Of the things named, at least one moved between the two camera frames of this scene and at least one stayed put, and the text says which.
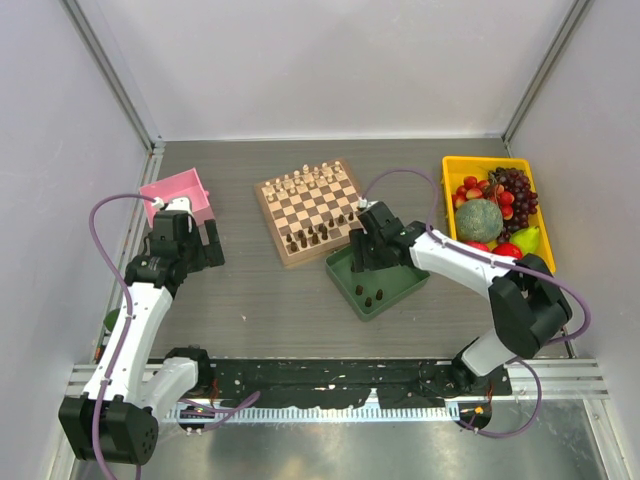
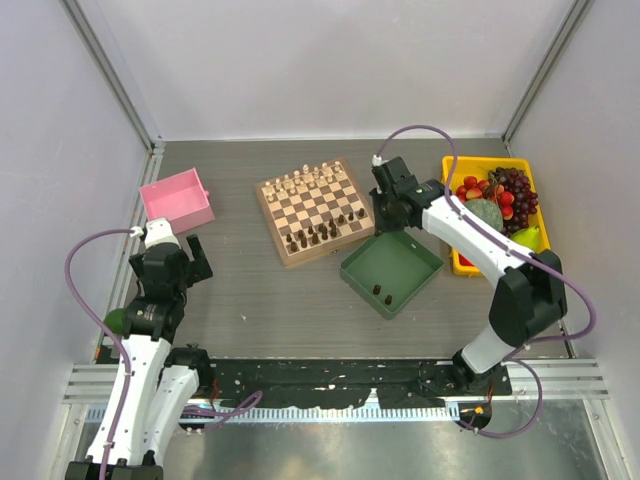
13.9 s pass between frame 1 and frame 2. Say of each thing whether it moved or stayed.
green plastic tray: moved
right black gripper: moved
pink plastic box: stayed
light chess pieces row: stayed
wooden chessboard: stayed
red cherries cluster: stayed
